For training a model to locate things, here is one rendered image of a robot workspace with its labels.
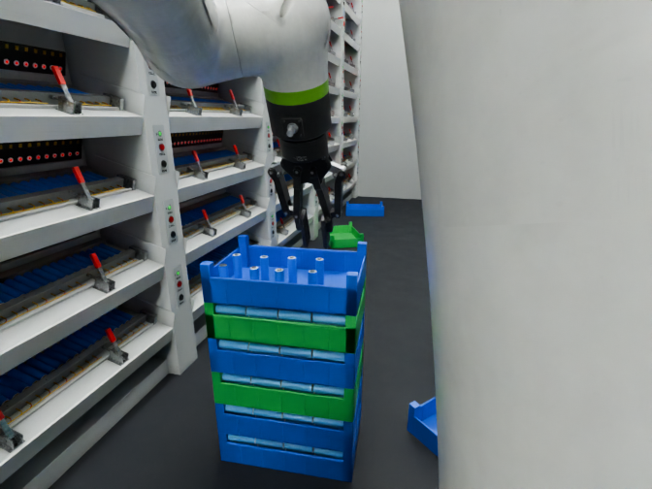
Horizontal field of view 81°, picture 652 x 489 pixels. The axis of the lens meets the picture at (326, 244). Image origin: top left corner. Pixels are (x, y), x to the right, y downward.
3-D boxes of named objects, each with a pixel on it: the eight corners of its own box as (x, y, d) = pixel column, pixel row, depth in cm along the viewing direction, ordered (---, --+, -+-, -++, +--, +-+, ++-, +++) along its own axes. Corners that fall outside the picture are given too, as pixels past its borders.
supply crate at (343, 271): (366, 274, 89) (367, 241, 86) (356, 316, 70) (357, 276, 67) (243, 265, 94) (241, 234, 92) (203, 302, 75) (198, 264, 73)
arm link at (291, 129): (334, 77, 58) (276, 78, 60) (320, 110, 50) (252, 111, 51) (337, 115, 62) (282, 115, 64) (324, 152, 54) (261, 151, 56)
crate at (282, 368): (364, 335, 94) (365, 306, 91) (353, 389, 75) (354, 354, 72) (246, 323, 99) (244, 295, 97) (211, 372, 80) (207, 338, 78)
